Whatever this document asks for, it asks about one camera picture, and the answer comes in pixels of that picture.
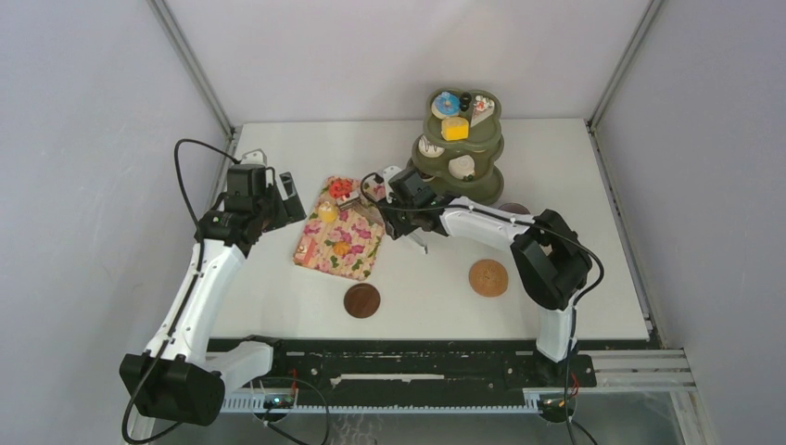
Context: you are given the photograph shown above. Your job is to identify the silver metal tongs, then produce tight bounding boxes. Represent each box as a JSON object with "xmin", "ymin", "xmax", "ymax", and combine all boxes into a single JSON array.
[{"xmin": 338, "ymin": 195, "xmax": 430, "ymax": 256}]

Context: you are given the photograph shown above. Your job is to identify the white chocolate-striped donut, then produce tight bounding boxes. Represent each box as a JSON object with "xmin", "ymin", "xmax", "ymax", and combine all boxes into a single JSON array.
[{"xmin": 417, "ymin": 135, "xmax": 445, "ymax": 159}]

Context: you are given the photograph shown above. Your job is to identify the floral dessert tray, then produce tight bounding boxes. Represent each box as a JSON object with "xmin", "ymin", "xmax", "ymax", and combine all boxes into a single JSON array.
[{"xmin": 292, "ymin": 176, "xmax": 386, "ymax": 282}]

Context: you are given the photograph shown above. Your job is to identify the white swirl roll cake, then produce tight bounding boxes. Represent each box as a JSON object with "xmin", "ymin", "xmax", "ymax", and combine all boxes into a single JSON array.
[{"xmin": 448, "ymin": 155, "xmax": 475, "ymax": 182}]

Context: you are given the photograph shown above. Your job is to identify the yellow swirl roll cake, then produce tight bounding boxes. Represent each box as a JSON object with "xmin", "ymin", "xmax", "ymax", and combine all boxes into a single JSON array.
[{"xmin": 440, "ymin": 116, "xmax": 470, "ymax": 142}]

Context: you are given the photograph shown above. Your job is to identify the purple mug black handle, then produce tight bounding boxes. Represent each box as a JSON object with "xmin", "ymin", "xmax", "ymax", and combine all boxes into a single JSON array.
[{"xmin": 499, "ymin": 202, "xmax": 530, "ymax": 215}]

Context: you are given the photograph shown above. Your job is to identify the blue glazed donut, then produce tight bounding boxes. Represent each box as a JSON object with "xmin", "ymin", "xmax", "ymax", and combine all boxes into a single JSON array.
[{"xmin": 430, "ymin": 91, "xmax": 461, "ymax": 120}]

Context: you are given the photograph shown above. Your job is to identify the triangular fruit cake slice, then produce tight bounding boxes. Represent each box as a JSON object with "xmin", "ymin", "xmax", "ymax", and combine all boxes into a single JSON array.
[{"xmin": 470, "ymin": 95, "xmax": 496, "ymax": 128}]

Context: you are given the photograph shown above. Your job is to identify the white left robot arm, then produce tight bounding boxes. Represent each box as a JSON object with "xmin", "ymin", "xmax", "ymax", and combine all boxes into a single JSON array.
[{"xmin": 120, "ymin": 149, "xmax": 305, "ymax": 426}]

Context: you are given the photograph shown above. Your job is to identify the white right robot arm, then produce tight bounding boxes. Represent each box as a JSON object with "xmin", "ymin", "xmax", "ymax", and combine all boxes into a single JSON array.
[{"xmin": 362, "ymin": 166, "xmax": 605, "ymax": 386}]

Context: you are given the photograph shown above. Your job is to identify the yellow cream cake ball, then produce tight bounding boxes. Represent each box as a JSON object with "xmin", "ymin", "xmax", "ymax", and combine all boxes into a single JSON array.
[{"xmin": 317, "ymin": 200, "xmax": 339, "ymax": 224}]

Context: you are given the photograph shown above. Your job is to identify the pink layered cake slice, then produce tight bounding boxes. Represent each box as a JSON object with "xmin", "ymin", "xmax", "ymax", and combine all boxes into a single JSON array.
[{"xmin": 293, "ymin": 238, "xmax": 313, "ymax": 264}]

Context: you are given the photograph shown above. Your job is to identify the coral sprinkled donut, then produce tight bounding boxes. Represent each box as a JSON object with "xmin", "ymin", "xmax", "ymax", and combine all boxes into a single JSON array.
[{"xmin": 328, "ymin": 178, "xmax": 353, "ymax": 200}]

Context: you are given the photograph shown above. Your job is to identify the chocolate cherry cake slice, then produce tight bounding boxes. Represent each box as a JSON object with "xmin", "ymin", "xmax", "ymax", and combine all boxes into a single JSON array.
[{"xmin": 336, "ymin": 194, "xmax": 361, "ymax": 210}]

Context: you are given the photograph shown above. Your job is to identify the green three-tier stand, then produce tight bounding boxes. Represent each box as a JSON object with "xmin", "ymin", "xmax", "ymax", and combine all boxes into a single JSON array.
[{"xmin": 408, "ymin": 87, "xmax": 504, "ymax": 205}]

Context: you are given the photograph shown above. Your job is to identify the woven rattan coaster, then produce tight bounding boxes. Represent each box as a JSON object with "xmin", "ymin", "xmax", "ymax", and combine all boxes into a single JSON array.
[{"xmin": 468, "ymin": 259, "xmax": 509, "ymax": 298}]

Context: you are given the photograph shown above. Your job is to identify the dark wooden coaster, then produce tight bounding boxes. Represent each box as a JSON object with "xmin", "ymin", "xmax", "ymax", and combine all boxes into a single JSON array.
[{"xmin": 343, "ymin": 283, "xmax": 381, "ymax": 319}]

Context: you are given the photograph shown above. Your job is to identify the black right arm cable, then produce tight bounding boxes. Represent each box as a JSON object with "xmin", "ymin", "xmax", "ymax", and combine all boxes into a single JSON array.
[{"xmin": 359, "ymin": 172, "xmax": 606, "ymax": 382}]

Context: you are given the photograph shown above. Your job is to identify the white slotted cable duct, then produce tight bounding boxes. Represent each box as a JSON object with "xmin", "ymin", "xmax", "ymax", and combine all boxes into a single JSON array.
[{"xmin": 220, "ymin": 393, "xmax": 541, "ymax": 414}]

